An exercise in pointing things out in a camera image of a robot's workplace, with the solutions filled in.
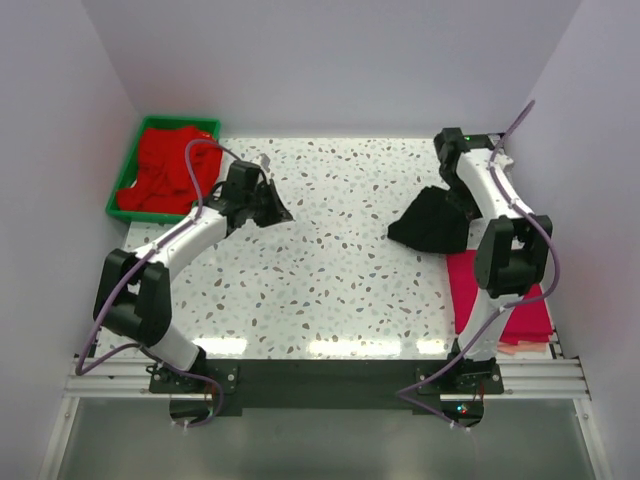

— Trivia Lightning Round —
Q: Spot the black t shirt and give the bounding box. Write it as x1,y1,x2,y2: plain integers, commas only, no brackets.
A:
387,186,470,255

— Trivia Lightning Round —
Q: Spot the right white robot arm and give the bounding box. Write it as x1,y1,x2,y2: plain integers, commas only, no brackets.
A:
429,127,553,381

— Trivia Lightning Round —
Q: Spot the green plastic tray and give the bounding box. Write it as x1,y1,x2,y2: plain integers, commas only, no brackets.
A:
106,115,221,224

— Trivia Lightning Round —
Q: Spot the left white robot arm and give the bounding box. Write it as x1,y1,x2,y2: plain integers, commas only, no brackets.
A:
94,160,293,375

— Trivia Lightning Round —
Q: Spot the folded magenta t shirt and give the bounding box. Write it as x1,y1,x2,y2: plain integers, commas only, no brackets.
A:
446,250,553,345

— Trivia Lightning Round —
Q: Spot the red t shirt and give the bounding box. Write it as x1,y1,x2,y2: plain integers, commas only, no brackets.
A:
116,126,223,215

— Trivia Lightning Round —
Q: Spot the folded pink t shirt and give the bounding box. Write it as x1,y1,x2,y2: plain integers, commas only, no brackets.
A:
498,341,548,356

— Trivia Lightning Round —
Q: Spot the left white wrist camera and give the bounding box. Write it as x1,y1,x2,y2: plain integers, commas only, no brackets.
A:
257,153,271,173

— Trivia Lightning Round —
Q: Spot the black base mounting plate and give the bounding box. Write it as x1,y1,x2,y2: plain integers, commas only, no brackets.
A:
146,359,505,426

